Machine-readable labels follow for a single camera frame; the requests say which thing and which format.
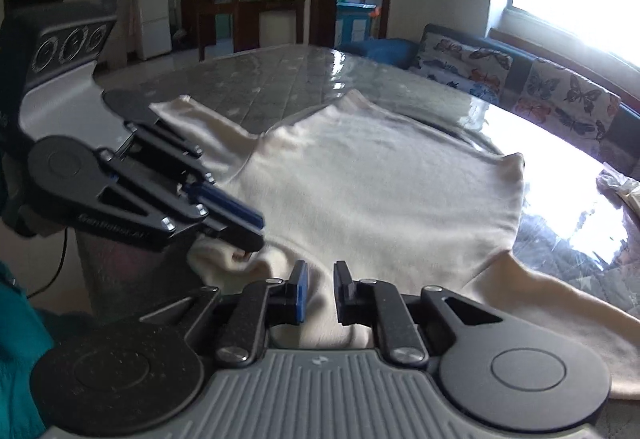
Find black cable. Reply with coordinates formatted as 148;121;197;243
25;228;76;297

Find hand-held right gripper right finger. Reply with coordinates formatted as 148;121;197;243
333;260;506;367

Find blue sofa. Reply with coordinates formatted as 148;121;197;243
342;23;640;154

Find blue cabinet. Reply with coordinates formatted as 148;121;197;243
336;1;376;44

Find dark wooden sideboard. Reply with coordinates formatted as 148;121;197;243
197;0;307;62

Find butterfly print cushion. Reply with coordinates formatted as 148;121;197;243
407;31;514;107
510;59;622;147

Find cream sweater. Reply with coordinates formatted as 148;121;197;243
150;89;640;402

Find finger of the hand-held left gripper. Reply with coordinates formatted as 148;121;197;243
125;114;267;232
75;149;267;253

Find white fridge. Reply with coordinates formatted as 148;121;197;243
136;0;173;60

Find crumpled white plastic bag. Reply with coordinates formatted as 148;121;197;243
597;164;640;220

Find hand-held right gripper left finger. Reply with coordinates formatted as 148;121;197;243
140;260;308;367

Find person's teal clothing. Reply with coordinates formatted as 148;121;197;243
0;261;56;439

